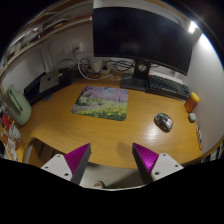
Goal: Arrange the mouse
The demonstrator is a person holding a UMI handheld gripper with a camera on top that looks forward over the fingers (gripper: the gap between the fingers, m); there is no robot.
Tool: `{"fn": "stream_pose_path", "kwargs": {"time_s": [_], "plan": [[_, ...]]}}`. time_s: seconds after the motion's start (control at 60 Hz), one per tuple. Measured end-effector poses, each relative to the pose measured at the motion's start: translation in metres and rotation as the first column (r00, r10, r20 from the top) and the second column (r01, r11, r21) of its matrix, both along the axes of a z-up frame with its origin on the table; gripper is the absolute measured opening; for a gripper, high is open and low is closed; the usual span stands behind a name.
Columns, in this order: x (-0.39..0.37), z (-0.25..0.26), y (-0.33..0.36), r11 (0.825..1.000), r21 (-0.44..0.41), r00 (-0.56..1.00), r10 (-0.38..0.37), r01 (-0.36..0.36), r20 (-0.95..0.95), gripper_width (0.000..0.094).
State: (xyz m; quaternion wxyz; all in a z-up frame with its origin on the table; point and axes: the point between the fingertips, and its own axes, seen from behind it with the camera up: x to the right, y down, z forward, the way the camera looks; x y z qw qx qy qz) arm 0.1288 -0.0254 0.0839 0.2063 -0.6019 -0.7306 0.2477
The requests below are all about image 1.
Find dark mechanical keyboard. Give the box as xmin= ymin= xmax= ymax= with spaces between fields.
xmin=148 ymin=75 xmax=190 ymax=101

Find white power strip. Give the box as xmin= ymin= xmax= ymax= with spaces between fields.
xmin=87 ymin=64 xmax=111 ymax=75

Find wooden wall shelf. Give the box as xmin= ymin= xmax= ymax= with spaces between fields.
xmin=0 ymin=0 xmax=93 ymax=77

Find dark transparent computer mouse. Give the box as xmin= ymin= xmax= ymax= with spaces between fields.
xmin=154 ymin=113 xmax=173 ymax=132

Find silver closed laptop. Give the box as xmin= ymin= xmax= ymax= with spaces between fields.
xmin=39 ymin=71 xmax=59 ymax=93

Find black laptop stand box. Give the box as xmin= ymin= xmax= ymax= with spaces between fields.
xmin=24 ymin=68 xmax=73 ymax=105

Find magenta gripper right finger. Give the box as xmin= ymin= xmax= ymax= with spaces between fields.
xmin=132 ymin=143 xmax=183 ymax=184

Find black monitor stand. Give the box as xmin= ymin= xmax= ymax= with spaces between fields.
xmin=120 ymin=60 xmax=151 ymax=91

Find orange pill bottle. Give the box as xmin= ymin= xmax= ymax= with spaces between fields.
xmin=185 ymin=92 xmax=199 ymax=113

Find sage green appliance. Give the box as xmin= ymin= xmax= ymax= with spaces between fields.
xmin=4 ymin=84 xmax=32 ymax=126

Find small grey earbuds case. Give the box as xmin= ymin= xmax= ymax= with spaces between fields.
xmin=188 ymin=113 xmax=196 ymax=123

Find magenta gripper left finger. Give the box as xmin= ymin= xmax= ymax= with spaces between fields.
xmin=42 ymin=143 xmax=91 ymax=185

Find black computer monitor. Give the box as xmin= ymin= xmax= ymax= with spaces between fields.
xmin=92 ymin=7 xmax=193 ymax=75

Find floral landscape mouse pad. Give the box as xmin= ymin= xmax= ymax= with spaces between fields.
xmin=71 ymin=86 xmax=128 ymax=121

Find colourful snack packets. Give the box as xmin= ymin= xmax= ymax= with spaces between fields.
xmin=0 ymin=112 xmax=21 ymax=161

